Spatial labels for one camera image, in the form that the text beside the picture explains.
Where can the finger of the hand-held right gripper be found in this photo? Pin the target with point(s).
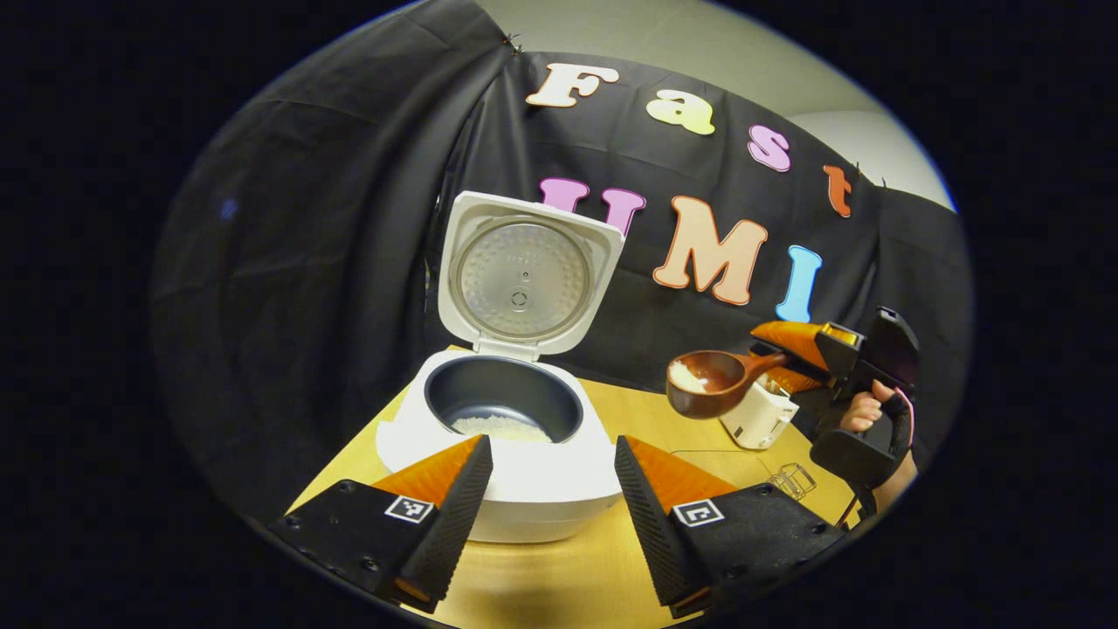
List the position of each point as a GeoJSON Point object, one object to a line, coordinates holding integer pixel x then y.
{"type": "Point", "coordinates": [795, 380]}
{"type": "Point", "coordinates": [790, 341]}

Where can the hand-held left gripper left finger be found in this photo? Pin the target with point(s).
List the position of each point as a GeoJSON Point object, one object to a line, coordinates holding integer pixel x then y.
{"type": "Point", "coordinates": [454, 515]}

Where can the white toaster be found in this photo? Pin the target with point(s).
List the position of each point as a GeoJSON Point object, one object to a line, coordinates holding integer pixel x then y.
{"type": "Point", "coordinates": [760, 415]}

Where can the spoonful of white rice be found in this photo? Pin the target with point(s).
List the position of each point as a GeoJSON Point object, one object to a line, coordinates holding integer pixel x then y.
{"type": "Point", "coordinates": [686, 376]}

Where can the clear square rice container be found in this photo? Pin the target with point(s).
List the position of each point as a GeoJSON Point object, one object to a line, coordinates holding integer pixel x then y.
{"type": "Point", "coordinates": [716, 463]}

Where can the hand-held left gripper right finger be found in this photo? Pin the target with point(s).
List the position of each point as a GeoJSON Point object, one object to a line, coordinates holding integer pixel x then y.
{"type": "Point", "coordinates": [655, 524]}

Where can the black backdrop cloth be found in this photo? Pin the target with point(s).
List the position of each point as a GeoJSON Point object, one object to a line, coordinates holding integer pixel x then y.
{"type": "Point", "coordinates": [306, 262]}

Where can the white rice cooker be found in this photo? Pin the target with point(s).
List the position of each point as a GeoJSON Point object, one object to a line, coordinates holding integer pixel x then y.
{"type": "Point", "coordinates": [524, 472]}

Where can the heap of white rice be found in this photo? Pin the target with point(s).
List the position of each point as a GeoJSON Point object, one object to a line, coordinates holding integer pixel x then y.
{"type": "Point", "coordinates": [502, 428]}

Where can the brown wooden spoon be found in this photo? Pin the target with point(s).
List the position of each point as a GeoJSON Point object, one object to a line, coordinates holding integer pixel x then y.
{"type": "Point", "coordinates": [725, 384]}

